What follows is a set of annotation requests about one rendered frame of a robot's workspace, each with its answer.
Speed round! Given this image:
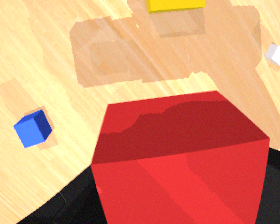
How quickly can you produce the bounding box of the red block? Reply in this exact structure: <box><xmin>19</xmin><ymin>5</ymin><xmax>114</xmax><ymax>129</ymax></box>
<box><xmin>91</xmin><ymin>91</ymin><xmax>270</xmax><ymax>224</ymax></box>

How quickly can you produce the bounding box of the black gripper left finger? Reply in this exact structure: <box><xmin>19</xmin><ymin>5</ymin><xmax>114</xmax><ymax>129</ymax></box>
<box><xmin>18</xmin><ymin>165</ymin><xmax>107</xmax><ymax>224</ymax></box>

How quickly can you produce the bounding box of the blue cube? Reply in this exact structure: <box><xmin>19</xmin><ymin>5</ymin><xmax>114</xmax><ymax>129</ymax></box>
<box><xmin>14</xmin><ymin>109</ymin><xmax>52</xmax><ymax>148</ymax></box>

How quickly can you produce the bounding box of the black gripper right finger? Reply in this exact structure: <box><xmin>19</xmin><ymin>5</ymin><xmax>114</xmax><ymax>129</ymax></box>
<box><xmin>256</xmin><ymin>147</ymin><xmax>280</xmax><ymax>224</ymax></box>

